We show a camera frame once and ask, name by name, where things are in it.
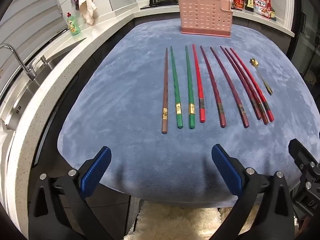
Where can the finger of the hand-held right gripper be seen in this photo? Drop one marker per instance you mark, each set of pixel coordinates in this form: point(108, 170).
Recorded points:
point(300, 155)

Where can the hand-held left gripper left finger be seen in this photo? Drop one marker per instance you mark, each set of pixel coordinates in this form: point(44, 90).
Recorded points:
point(96, 170)

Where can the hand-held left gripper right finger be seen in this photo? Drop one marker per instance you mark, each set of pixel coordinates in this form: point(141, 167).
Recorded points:
point(227, 170)

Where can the dark red chopstick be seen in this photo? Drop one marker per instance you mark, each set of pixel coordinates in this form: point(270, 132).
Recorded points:
point(237, 76)
point(228, 87)
point(212, 86)
point(262, 116)

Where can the green chopstick gold band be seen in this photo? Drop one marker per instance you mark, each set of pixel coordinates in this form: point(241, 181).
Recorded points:
point(189, 87)
point(175, 87)

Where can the pink perforated utensil holder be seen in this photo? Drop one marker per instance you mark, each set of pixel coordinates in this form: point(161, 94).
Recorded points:
point(205, 15)

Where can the blue plush mat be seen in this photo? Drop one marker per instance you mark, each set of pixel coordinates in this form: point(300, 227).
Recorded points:
point(125, 92)

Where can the brown chopstick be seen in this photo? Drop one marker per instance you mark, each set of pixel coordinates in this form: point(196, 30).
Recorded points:
point(165, 92)

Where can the steel sink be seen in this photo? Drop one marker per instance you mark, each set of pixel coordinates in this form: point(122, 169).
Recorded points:
point(30, 90)

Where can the gold spoon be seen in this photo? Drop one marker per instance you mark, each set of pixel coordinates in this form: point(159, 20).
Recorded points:
point(253, 62)

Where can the sink soap dispenser pump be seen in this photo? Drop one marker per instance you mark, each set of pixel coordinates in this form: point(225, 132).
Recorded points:
point(46, 62)

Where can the chrome faucet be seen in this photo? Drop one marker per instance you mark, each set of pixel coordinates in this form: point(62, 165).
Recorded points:
point(23, 66)

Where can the green dish soap bottle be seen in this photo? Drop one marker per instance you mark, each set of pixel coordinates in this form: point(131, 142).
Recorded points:
point(73, 26)

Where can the red white cereal bag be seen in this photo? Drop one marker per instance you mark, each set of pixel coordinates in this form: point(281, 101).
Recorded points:
point(262, 5)

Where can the dark food package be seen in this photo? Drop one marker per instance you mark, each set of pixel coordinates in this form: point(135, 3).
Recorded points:
point(249, 1)

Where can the white window blind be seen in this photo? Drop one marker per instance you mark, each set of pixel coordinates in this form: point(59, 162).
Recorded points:
point(25, 22)

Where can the red instant noodle cup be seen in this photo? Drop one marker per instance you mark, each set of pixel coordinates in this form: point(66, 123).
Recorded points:
point(238, 3)

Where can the white hanging cloth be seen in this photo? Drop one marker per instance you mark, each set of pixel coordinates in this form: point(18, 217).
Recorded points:
point(86, 5)

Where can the black gas stove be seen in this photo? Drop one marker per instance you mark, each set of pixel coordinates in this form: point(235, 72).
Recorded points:
point(162, 2)

